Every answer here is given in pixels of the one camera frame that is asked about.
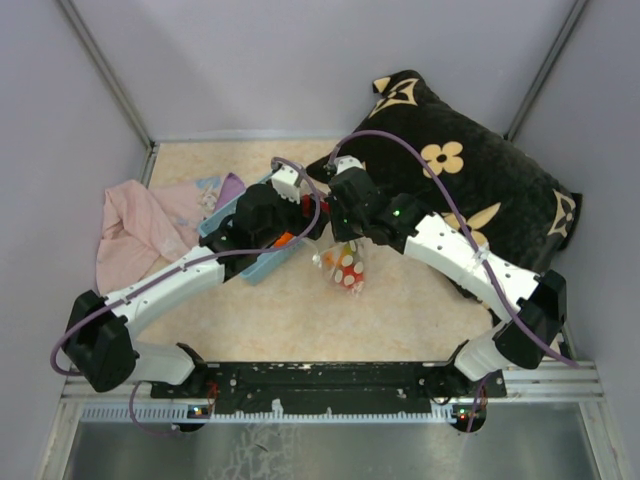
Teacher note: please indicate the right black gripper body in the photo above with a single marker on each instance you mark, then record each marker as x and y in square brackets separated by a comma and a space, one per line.
[345, 225]

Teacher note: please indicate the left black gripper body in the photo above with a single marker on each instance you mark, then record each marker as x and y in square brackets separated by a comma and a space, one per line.
[289, 218]

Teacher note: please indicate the red apple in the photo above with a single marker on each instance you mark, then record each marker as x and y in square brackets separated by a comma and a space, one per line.
[309, 205]

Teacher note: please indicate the light blue plastic basket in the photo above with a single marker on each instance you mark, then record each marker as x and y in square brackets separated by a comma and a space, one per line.
[265, 270]

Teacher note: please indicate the green orange mango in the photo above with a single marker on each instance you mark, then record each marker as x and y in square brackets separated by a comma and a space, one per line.
[339, 257]

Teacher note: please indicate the clear dotted zip bag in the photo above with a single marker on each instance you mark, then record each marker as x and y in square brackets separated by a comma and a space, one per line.
[357, 246]

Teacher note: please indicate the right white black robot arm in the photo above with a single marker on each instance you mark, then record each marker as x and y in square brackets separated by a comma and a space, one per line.
[530, 308]

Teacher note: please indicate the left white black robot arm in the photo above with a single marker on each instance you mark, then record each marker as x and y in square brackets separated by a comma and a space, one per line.
[102, 336]

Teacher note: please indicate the orange fruit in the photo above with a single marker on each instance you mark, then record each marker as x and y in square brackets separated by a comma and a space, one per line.
[284, 239]

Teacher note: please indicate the black floral pillow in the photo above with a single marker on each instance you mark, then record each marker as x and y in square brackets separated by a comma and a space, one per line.
[413, 142]

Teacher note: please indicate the pink cloth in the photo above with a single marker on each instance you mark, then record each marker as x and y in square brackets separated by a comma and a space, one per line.
[141, 225]

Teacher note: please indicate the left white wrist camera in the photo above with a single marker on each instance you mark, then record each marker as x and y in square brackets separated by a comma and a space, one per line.
[286, 182]

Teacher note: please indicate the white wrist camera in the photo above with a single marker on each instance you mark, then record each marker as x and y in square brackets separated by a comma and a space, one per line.
[286, 182]
[344, 163]

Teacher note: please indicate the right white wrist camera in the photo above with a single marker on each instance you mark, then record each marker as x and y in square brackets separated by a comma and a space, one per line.
[344, 163]

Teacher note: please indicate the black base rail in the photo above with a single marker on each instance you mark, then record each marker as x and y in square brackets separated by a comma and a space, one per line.
[316, 388]

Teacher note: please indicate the white slotted cable duct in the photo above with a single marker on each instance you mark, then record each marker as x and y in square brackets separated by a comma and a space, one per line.
[193, 412]

